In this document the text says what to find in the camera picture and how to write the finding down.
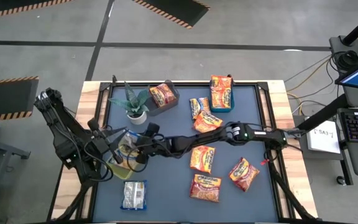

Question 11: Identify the blue-gray table mat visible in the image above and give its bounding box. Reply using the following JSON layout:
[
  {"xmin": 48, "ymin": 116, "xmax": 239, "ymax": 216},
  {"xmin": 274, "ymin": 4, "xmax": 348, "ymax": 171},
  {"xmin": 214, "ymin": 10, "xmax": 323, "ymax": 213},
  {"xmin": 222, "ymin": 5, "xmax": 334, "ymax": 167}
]
[{"xmin": 93, "ymin": 85, "xmax": 279, "ymax": 223}]

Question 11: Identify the yellow-green plastic bin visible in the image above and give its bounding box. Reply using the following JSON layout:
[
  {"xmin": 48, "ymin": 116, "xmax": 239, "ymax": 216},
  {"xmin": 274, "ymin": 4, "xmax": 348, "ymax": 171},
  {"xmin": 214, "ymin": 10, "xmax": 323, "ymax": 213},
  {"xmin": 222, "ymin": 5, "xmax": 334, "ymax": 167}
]
[{"xmin": 104, "ymin": 138, "xmax": 147, "ymax": 180}]

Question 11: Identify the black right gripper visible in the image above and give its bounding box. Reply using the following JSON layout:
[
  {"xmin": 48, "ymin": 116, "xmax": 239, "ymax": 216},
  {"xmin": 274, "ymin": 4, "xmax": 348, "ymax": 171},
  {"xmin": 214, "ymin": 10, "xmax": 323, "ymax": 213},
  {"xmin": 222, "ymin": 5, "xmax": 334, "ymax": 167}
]
[{"xmin": 128, "ymin": 123, "xmax": 171, "ymax": 164}]

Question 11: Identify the dark gray plastic bin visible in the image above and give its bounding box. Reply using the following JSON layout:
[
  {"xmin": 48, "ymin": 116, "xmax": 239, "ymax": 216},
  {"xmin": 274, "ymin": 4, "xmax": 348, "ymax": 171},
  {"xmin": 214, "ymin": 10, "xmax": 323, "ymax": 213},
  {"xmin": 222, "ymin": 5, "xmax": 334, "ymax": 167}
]
[{"xmin": 146, "ymin": 80, "xmax": 180, "ymax": 118}]

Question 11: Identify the white paper label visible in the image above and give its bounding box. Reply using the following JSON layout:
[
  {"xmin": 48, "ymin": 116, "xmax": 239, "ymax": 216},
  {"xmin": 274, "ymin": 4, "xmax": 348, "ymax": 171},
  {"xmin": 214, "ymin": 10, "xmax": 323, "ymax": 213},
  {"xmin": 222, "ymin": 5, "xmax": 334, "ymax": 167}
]
[{"xmin": 306, "ymin": 119, "xmax": 342, "ymax": 155}]

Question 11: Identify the red-orange Maruchan noodle pack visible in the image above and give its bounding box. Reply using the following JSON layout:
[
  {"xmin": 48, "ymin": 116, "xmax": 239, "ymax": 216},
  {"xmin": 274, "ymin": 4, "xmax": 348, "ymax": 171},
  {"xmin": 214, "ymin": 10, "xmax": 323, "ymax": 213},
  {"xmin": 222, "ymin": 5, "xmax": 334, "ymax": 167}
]
[
  {"xmin": 227, "ymin": 157, "xmax": 260, "ymax": 192},
  {"xmin": 149, "ymin": 83, "xmax": 178, "ymax": 108}
]

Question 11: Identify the green plant in white pot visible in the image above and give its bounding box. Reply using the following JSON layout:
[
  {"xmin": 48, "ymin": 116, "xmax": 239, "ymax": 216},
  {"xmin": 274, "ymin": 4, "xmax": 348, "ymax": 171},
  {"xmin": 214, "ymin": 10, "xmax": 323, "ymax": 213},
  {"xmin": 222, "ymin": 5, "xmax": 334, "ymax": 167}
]
[{"xmin": 108, "ymin": 82, "xmax": 151, "ymax": 125}]

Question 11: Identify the teal plastic bin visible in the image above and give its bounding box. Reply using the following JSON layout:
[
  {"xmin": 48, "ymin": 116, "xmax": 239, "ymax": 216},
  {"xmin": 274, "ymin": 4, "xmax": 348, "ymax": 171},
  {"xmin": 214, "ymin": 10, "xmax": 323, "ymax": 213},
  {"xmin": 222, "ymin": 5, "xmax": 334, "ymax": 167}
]
[{"xmin": 209, "ymin": 79, "xmax": 236, "ymax": 113}]

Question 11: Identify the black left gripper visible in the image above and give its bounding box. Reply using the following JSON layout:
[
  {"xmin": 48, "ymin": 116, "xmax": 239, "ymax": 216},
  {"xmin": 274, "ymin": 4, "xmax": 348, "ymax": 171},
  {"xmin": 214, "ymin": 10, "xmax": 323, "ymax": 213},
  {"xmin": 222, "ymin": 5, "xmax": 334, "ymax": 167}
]
[{"xmin": 88, "ymin": 119, "xmax": 130, "ymax": 164}]

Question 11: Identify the black diagonal cart strut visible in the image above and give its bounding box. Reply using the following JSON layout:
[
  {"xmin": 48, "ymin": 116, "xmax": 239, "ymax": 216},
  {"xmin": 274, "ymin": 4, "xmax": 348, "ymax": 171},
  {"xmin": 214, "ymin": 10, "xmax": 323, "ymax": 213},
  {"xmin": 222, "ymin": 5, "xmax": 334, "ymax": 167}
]
[{"xmin": 296, "ymin": 93, "xmax": 349, "ymax": 133}]

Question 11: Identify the black metal rig frame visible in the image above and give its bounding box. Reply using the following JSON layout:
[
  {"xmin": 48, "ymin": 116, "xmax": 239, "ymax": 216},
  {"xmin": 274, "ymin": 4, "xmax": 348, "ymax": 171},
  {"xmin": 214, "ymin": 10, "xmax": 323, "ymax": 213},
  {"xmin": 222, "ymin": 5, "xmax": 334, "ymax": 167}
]
[{"xmin": 47, "ymin": 74, "xmax": 318, "ymax": 224}]

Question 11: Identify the coiled black cable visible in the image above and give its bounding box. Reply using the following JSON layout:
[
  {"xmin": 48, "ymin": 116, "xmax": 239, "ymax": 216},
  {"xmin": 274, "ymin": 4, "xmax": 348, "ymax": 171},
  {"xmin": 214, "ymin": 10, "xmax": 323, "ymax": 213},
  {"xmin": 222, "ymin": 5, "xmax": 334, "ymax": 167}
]
[{"xmin": 334, "ymin": 49, "xmax": 358, "ymax": 74}]

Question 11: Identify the white silver noodle packet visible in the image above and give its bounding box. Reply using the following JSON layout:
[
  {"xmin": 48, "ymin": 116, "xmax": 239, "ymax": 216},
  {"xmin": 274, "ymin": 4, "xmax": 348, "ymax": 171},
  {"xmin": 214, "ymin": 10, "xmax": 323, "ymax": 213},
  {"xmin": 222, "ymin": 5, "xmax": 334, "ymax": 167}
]
[{"xmin": 116, "ymin": 129, "xmax": 142, "ymax": 156}]

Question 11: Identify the orange Maruchan noodle pack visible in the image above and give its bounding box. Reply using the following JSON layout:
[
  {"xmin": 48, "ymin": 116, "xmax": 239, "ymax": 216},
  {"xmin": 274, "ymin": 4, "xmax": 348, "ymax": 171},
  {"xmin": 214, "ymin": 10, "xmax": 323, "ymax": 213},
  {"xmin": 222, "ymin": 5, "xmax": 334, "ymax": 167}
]
[
  {"xmin": 211, "ymin": 86, "xmax": 232, "ymax": 110},
  {"xmin": 209, "ymin": 75, "xmax": 232, "ymax": 88},
  {"xmin": 190, "ymin": 144, "xmax": 216, "ymax": 174},
  {"xmin": 193, "ymin": 110, "xmax": 224, "ymax": 134}
]

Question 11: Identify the red Maruchan roast beef pack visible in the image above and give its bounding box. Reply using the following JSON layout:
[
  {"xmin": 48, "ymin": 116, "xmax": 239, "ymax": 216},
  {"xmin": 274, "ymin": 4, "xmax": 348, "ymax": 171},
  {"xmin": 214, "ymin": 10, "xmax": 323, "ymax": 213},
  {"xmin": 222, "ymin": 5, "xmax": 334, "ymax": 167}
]
[{"xmin": 188, "ymin": 172, "xmax": 223, "ymax": 203}]

